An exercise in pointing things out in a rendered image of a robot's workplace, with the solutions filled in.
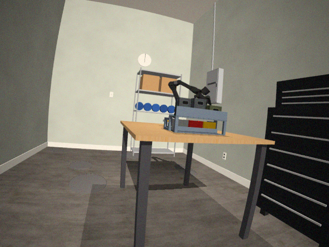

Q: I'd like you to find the red open bin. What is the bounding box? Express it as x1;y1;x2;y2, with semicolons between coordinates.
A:
188;120;203;128

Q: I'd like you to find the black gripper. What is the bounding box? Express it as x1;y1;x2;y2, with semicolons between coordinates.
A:
203;96;211;105

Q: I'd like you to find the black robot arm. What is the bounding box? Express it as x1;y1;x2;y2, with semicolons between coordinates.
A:
168;80;210;99

